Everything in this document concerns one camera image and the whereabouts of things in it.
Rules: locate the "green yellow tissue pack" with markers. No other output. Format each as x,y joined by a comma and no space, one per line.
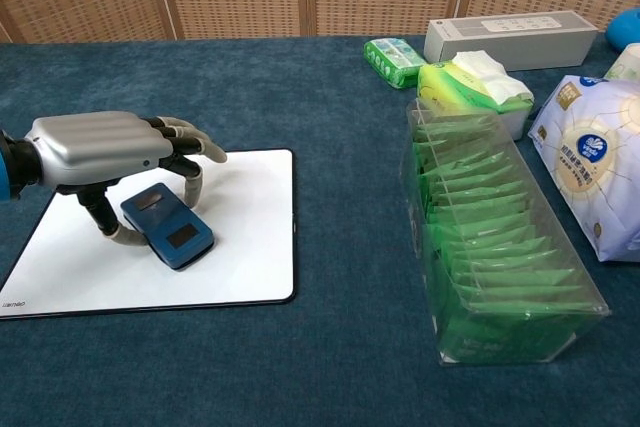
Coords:
460,89

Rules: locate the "clear box green sachets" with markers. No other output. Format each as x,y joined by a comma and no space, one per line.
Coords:
500,257

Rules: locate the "blue whiteboard eraser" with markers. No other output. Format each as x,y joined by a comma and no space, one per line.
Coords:
165,224

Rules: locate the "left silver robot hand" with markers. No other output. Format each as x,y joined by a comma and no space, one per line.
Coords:
95,147

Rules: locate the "teal blue tablecloth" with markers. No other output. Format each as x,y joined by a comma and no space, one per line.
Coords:
325,197

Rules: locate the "white paper cup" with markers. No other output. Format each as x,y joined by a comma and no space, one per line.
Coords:
627,64

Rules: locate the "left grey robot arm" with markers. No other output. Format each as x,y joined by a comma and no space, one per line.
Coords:
15,167

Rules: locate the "grey power strip box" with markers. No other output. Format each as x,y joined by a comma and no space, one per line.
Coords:
510,42

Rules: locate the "lilac white tissue pack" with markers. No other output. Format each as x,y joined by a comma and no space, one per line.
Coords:
590,162

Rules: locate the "green wet wipes pack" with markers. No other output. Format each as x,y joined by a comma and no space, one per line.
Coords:
392,59

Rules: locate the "white drawing board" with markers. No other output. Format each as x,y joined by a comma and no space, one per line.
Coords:
240,257

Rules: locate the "blue detergent bottle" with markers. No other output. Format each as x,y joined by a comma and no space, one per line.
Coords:
627,29

